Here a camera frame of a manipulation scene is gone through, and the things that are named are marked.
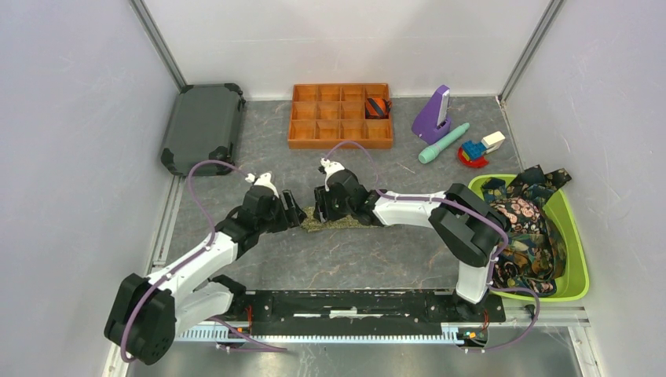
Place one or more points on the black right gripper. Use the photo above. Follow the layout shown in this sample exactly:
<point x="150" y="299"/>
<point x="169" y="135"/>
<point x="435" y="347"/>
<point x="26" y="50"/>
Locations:
<point x="323" y="208"/>

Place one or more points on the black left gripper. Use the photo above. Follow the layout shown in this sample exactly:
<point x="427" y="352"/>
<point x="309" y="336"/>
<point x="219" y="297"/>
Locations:
<point x="294" y="217"/>

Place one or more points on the green gold vine tie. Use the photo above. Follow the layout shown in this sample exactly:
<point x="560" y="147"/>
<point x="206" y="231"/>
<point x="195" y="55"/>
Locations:
<point x="311" y="224"/>

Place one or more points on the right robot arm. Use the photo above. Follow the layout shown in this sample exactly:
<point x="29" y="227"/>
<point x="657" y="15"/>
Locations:
<point x="470" y="228"/>

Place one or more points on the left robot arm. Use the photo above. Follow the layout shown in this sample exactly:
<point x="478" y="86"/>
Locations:
<point x="150" y="311"/>

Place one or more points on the orange wooden compartment tray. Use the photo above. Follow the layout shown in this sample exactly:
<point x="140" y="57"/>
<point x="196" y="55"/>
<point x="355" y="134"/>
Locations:
<point x="325" y="114"/>

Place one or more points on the rolled orange striped tie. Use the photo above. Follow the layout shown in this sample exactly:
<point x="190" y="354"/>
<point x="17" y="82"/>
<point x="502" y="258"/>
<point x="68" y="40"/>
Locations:
<point x="377" y="108"/>

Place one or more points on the mint green cylinder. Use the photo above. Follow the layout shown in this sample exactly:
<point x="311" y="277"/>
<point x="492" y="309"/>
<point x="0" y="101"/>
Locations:
<point x="431" y="152"/>

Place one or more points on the dark green hard case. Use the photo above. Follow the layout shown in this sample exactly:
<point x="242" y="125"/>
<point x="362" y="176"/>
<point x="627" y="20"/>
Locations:
<point x="205" y="123"/>

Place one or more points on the purple metronome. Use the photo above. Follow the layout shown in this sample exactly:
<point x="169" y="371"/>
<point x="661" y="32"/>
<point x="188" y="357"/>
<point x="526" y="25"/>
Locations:
<point x="434" y="122"/>

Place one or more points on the colourful toy brick boat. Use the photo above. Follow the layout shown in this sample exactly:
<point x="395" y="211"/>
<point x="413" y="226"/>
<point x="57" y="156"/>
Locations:
<point x="472" y="154"/>

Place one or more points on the black pink rose tie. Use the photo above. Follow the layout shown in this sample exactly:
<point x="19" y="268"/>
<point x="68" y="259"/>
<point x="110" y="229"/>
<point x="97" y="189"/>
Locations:
<point x="524" y="217"/>

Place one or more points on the black gold leaf tie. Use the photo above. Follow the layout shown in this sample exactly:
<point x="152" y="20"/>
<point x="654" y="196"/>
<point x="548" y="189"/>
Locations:
<point x="536" y="186"/>

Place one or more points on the navy orange floral tie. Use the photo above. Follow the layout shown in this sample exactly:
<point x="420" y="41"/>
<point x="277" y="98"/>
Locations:
<point x="528" y="261"/>

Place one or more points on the lime green plastic bin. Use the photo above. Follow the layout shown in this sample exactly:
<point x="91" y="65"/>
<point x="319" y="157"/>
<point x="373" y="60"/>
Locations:
<point x="574" y="282"/>

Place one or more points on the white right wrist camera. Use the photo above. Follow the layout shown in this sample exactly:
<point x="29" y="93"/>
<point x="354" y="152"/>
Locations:
<point x="328" y="168"/>

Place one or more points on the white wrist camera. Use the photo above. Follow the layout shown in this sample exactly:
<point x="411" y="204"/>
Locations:
<point x="328" y="168"/>
<point x="264" y="180"/>

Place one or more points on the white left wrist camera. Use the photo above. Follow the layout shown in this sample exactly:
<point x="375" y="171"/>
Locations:
<point x="264" y="180"/>

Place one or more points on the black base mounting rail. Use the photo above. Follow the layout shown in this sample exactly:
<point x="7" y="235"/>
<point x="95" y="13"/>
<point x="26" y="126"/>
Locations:
<point x="358" y="312"/>

